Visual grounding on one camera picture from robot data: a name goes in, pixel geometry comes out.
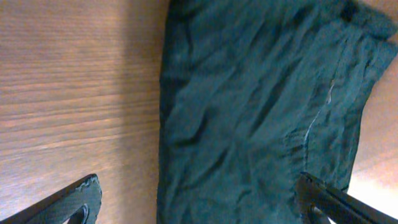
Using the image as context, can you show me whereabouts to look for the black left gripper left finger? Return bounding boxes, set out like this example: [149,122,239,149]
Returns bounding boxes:
[1,174,102,224]

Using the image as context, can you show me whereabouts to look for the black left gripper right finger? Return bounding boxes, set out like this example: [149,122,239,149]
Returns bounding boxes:
[295,172,397,224]

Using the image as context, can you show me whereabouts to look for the black shorts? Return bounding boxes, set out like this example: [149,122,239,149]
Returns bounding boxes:
[157,0,397,223]

